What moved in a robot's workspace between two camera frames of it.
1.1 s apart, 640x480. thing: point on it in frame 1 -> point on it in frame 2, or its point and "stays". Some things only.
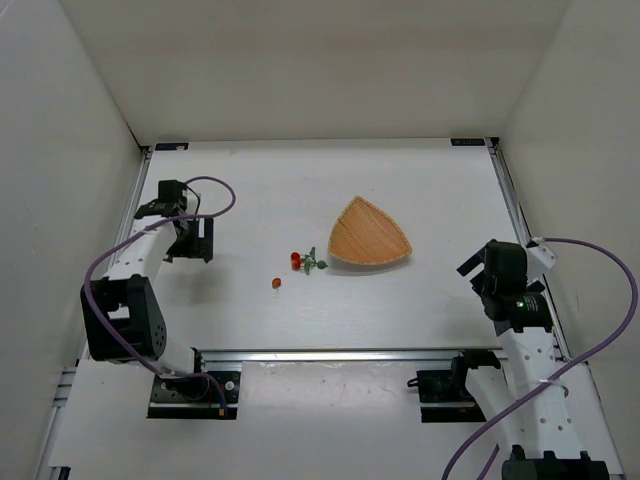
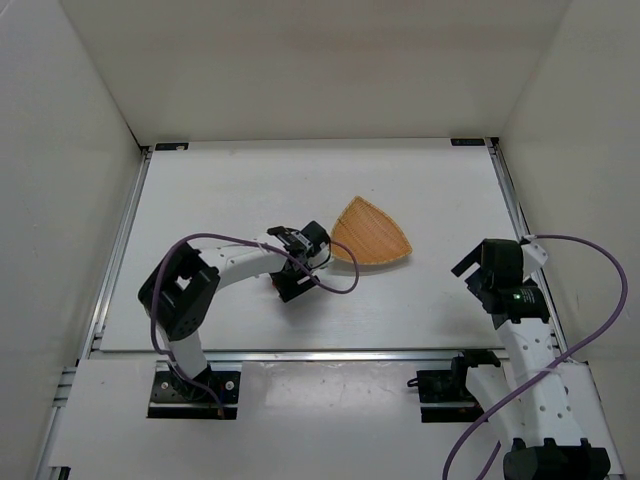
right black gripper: [476, 273] stays
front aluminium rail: [347, 356] stays
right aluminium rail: [551, 318] stays
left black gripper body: [198, 240] -> [288, 285]
